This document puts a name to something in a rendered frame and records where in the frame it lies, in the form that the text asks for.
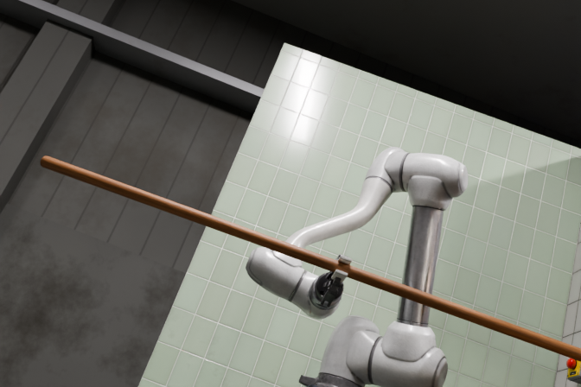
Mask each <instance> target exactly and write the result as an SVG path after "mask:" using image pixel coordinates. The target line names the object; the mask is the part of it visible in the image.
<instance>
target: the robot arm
mask: <svg viewBox="0 0 581 387"><path fill-rule="evenodd" d="M467 186H468V171H467V168H466V167H465V165H463V164H462V163H460V162H458V161H456V160H454V159H453V158H450V157H448V156H445V155H437V154H428V153H406V152H405V151H404V150H402V149H401V148H398V147H390V148H388V149H385V150H384V151H382V152H381V153H380V154H379V155H378V156H377V157H376V158H375V160H374V161H373V163H372V165H371V166H370V168H369V170H368V171H367V175H366V178H365V180H364V182H363V185H362V189H361V195H360V198H359V201H358V204H357V206H356V207H355V208H354V209H353V210H351V211H350V212H348V213H344V214H342V215H339V216H337V217H334V218H332V219H327V220H324V221H322V222H319V223H317V224H314V225H310V226H307V227H305V228H303V229H301V230H299V231H297V232H295V233H293V234H292V235H291V236H290V237H289V238H287V239H286V241H285V242H287V243H289V244H294V245H296V246H298V247H301V248H305V247H306V246H308V245H310V244H314V243H316V242H320V241H323V240H325V239H328V238H333V237H336V236H339V235H342V234H345V233H348V232H352V231H354V230H357V229H359V228H361V227H363V226H364V225H365V224H367V223H368V222H369V221H370V220H371V219H372V218H373V217H374V216H375V214H376V213H377V212H378V211H379V210H380V209H381V207H382V206H383V205H384V203H385V202H386V201H387V200H388V199H389V198H390V196H391V194H392V193H402V192H405V193H408V195H409V201H410V203H411V206H412V216H411V222H410V228H409V234H408V240H407V246H406V253H405V264H404V270H403V276H402V283H401V284H404V285H406V286H409V287H411V288H414V289H418V290H421V291H423V292H425V293H428V294H431V295H432V290H433V284H434V277H435V271H436V265H437V255H438V249H439V242H440V236H441V230H442V223H443V216H444V211H446V210H447V208H448V207H449V205H450V203H451V201H452V200H453V198H457V197H459V196H460V195H462V194H463V193H464V191H465V190H466V188H467ZM302 265H303V261H301V260H298V259H295V258H293V257H289V256H286V255H284V254H282V253H279V252H276V251H273V250H270V249H267V248H265V247H259V248H256V249H255V250H252V252H251V255H250V256H249V259H248V261H247V264H246V271H247V274H248V275H249V277H251V278H252V279H253V281H255V282H256V283H257V284H258V285H259V286H260V287H262V288H263V289H265V290H267V291H269V292H270V293H272V294H274V295H276V296H278V297H280V298H283V299H285V300H287V301H289V302H291V303H293V304H294V305H296V306H297V307H299V308H300V309H301V310H302V311H303V312H304V313H306V314H307V315H308V316H309V317H311V318H313V319H317V320H321V319H325V318H327V317H329V316H330V315H332V314H333V313H334V312H335V311H336V309H337V308H338V307H339V304H340V301H341V299H342V293H343V291H344V284H343V281H344V280H345V278H346V277H347V276H348V273H346V272H343V271H340V270H336V271H335V273H334V272H332V271H330V272H327V273H324V274H322V275H320V276H317V275H314V274H312V273H310V272H308V271H307V270H304V269H303V268H302ZM301 277H302V278H301ZM294 290H295V291H294ZM430 309H431V308H430V307H427V306H425V305H423V304H420V303H417V302H415V301H411V300H408V299H406V298H404V297H401V296H400V297H399V307H398V313H397V320H396V321H394V322H393V323H391V324H390V325H389V326H388V327H387V330H386V333H385V335H384V337H382V336H380V330H379V328H377V326H376V325H375V324H374V323H373V322H372V321H371V320H369V319H368V318H365V317H362V316H359V315H349V316H347V317H346V318H343V319H342V320H341V321H340V322H339V323H338V325H337V326H336V327H335V329H334V331H333V332H332V334H331V335H330V337H329V341H328V344H327V345H326V348H325V351H324V354H323V356H322V363H321V367H320V371H319V374H318V376H317V377H315V378H313V377H307V376H303V375H301V377H300V378H299V383H300V384H303V385H304V386H308V385H311V384H313V385H315V386H318V387H365V384H374V385H378V386H379V387H443V385H444V381H445V379H446V376H447V372H448V363H447V360H446V357H445V355H444V353H443V351H442V350H441V349H439V348H437V345H436V340H435V334H434V332H433V331H432V330H431V328H430V327H428V322H429V316H430Z"/></svg>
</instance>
